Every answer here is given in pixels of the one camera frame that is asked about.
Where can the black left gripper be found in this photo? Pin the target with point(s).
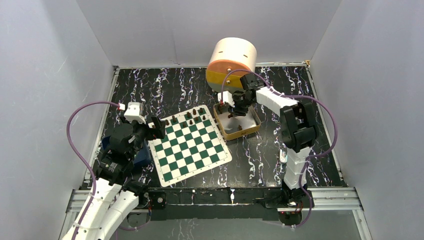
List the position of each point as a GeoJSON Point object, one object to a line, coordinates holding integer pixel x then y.
{"type": "Point", "coordinates": [153, 133]}

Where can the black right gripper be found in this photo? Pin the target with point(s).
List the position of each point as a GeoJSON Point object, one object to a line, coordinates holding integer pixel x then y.
{"type": "Point", "coordinates": [236, 111]}

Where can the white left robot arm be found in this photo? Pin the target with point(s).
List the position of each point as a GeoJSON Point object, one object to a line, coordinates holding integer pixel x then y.
{"type": "Point", "coordinates": [113, 196]}

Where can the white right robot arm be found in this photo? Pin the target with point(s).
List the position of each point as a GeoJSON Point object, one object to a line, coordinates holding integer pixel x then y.
{"type": "Point", "coordinates": [297, 125]}

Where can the green white chess board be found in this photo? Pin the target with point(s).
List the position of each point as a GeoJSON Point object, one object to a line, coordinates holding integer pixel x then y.
{"type": "Point", "coordinates": [188, 151]}

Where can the blue tin tray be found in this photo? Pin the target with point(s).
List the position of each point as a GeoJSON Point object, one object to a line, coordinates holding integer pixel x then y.
{"type": "Point", "coordinates": [142, 159]}

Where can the small white blue tag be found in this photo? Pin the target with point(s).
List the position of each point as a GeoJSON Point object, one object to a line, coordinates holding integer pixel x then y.
{"type": "Point", "coordinates": [282, 156]}

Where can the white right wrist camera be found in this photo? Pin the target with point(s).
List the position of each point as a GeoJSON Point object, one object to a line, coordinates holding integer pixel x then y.
{"type": "Point", "coordinates": [225, 98]}

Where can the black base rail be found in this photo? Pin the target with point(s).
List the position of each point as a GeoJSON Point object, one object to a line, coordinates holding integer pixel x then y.
{"type": "Point", "coordinates": [266, 203]}

